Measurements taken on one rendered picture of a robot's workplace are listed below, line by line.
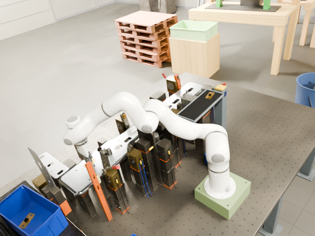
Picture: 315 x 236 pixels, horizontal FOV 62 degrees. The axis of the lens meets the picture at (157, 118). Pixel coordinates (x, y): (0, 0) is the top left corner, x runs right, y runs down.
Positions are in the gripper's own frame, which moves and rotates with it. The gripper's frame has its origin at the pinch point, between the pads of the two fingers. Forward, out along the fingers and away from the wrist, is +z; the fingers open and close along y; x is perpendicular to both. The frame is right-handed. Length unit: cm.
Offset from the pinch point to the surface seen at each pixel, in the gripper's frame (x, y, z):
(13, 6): -311, 799, 25
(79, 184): 14.2, -9.2, 2.8
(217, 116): -92, -38, 11
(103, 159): 1.4, -21.6, -12.8
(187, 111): -58, -36, -13
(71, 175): 13.3, 1.0, 2.9
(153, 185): -23.1, -29.9, 27.2
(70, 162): 5.9, 14.0, 4.9
